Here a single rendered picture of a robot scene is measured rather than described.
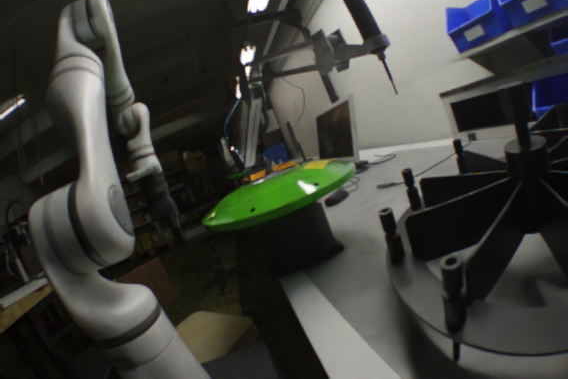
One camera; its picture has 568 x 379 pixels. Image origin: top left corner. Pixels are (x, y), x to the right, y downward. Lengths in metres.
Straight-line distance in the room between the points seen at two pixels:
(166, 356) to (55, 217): 0.17
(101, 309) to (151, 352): 0.06
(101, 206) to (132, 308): 0.10
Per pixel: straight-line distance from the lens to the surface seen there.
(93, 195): 0.25
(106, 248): 0.25
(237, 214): 0.39
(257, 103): 0.87
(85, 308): 0.28
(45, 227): 0.27
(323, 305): 0.38
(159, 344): 0.29
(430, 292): 0.24
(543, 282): 0.33
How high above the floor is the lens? 1.13
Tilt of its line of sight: 4 degrees down
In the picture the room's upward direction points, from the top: 21 degrees counter-clockwise
